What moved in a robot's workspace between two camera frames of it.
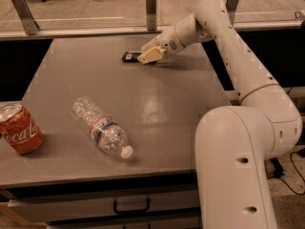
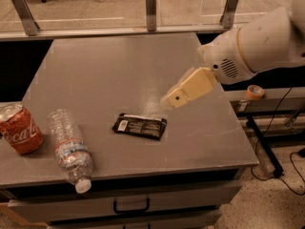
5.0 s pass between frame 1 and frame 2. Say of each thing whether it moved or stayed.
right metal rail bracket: stayed
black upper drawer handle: stayed
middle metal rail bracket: stayed
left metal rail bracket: stayed
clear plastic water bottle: moved
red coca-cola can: stayed
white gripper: moved
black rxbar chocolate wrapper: moved
